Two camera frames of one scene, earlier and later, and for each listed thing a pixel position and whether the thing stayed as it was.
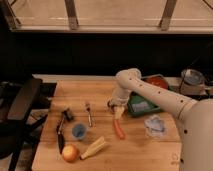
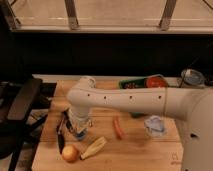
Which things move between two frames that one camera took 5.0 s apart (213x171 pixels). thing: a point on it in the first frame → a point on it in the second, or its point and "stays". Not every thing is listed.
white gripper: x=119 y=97 → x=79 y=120
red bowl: x=157 y=80 stays
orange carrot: x=118 y=129 stays
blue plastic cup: x=79 y=131 stays
